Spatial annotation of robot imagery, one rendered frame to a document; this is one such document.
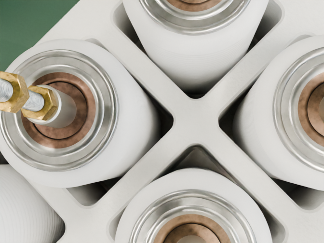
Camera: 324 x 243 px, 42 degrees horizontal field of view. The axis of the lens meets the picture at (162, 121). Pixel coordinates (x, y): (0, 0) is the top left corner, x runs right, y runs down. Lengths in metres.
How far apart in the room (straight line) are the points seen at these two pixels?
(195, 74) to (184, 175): 0.10
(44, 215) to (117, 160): 0.11
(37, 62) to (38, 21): 0.29
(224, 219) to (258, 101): 0.07
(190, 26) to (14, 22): 0.35
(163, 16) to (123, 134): 0.08
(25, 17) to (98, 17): 0.24
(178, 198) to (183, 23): 0.10
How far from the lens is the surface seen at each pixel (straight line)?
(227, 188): 0.26
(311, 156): 0.26
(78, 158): 0.26
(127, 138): 0.26
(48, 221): 0.37
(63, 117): 0.25
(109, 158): 0.26
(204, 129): 0.33
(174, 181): 0.26
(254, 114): 0.26
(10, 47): 0.57
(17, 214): 0.31
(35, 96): 0.22
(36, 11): 0.57
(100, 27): 0.35
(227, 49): 0.28
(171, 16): 0.27
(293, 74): 0.26
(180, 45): 0.27
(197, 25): 0.26
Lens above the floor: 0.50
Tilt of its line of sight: 83 degrees down
